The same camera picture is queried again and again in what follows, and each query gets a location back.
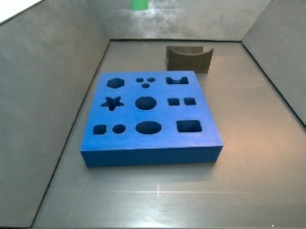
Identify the green oval cylinder peg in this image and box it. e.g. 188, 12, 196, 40
132, 0, 150, 11

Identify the blue shape-sorter board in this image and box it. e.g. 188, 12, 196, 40
81, 71, 224, 167

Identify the black curved peg holder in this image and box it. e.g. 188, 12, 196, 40
166, 46, 214, 73

